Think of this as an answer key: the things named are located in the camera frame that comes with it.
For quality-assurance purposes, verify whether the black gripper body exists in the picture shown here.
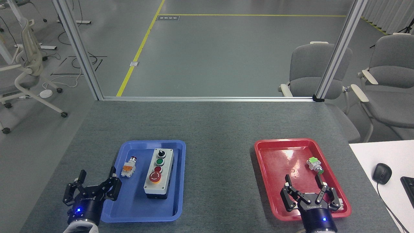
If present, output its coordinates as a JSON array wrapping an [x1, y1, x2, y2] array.
[[298, 194, 339, 232], [67, 190, 105, 224]]

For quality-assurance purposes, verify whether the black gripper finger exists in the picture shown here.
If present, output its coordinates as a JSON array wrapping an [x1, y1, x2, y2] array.
[[96, 166, 123, 202], [63, 170, 87, 206], [316, 181, 344, 213], [280, 174, 308, 213]]

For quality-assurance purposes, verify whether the grey control box with buttons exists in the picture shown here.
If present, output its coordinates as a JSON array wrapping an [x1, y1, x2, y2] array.
[[143, 148, 175, 200]]

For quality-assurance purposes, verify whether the blue plastic tray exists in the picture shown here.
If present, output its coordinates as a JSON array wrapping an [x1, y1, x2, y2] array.
[[99, 140, 187, 223]]

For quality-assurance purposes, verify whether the red plastic tray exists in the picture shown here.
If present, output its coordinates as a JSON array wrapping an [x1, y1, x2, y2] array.
[[254, 138, 352, 222]]

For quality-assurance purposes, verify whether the white desk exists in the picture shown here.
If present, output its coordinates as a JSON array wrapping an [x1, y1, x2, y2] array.
[[348, 139, 414, 233]]

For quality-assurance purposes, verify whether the black computer mouse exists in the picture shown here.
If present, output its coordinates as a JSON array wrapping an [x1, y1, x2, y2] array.
[[372, 163, 393, 185]]

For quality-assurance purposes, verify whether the black keyboard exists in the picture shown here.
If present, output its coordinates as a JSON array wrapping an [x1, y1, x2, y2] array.
[[400, 176, 414, 209]]

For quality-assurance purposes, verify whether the grey armchair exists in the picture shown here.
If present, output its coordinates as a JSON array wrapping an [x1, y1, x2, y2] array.
[[278, 41, 361, 143], [351, 32, 414, 143]]

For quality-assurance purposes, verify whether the white wheeled office chair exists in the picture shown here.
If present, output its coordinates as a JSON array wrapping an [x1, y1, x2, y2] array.
[[0, 17, 69, 135]]

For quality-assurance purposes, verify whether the white desk foot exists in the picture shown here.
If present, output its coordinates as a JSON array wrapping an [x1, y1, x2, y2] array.
[[14, 43, 58, 51], [56, 19, 92, 25]]

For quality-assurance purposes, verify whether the black tripod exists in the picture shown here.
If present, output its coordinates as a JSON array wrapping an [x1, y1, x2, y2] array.
[[369, 19, 414, 49]]

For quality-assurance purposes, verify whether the white curtain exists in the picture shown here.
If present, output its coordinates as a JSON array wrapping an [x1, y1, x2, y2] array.
[[360, 0, 414, 36]]

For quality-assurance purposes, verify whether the red push button switch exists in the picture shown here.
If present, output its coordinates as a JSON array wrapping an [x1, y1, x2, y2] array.
[[121, 157, 137, 178]]

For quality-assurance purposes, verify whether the green push button switch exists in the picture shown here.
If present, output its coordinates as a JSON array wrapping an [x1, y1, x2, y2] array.
[[306, 157, 325, 175]]

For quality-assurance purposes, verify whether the black mouse cable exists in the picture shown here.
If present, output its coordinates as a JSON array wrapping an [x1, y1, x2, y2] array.
[[376, 183, 412, 233]]

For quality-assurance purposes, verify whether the white floor cable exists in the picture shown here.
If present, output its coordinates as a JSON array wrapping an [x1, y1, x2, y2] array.
[[42, 66, 85, 91]]

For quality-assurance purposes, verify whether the black floor cable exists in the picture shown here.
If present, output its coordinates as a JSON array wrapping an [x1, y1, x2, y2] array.
[[50, 55, 108, 76]]

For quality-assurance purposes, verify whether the silver aluminium rail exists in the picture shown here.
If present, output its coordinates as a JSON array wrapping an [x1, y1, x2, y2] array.
[[103, 96, 316, 103]]

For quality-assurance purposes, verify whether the silver aluminium post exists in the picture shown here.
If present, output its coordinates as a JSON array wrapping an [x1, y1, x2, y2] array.
[[312, 0, 369, 103], [52, 0, 105, 101]]

